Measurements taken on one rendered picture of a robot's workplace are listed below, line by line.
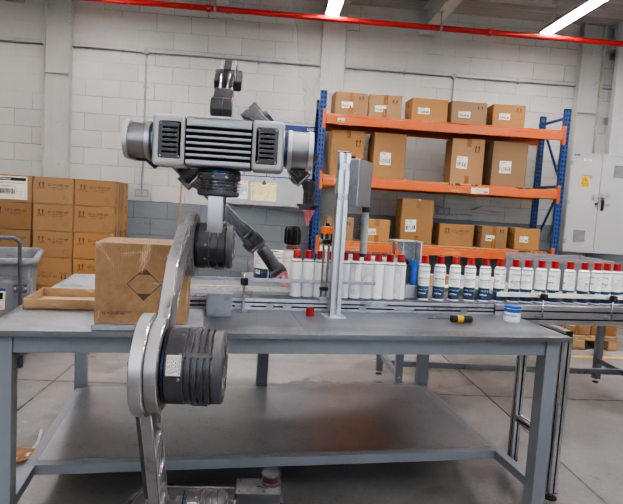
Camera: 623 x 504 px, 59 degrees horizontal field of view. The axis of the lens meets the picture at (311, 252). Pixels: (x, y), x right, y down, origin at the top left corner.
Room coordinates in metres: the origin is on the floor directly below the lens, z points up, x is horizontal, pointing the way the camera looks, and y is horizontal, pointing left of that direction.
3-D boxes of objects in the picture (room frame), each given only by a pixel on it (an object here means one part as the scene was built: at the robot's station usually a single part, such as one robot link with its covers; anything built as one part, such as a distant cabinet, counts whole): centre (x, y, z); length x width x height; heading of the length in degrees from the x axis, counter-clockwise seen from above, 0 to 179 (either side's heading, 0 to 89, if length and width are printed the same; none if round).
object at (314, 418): (2.53, 0.12, 0.40); 2.04 x 1.25 x 0.81; 101
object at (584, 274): (2.62, -1.32, 0.98); 0.05 x 0.05 x 0.20
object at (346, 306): (2.36, -0.04, 0.85); 1.65 x 0.11 x 0.05; 101
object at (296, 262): (2.35, 0.06, 0.98); 0.05 x 0.05 x 0.20
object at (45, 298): (2.17, 0.94, 0.85); 0.30 x 0.26 x 0.04; 101
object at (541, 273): (2.58, -1.10, 0.98); 0.05 x 0.05 x 0.20
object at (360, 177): (2.30, -0.16, 1.38); 0.17 x 0.10 x 0.19; 157
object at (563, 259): (3.88, -1.75, 0.91); 0.60 x 0.40 x 0.22; 98
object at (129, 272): (1.92, 0.58, 0.99); 0.30 x 0.24 x 0.27; 101
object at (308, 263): (2.36, 0.01, 0.98); 0.05 x 0.05 x 0.20
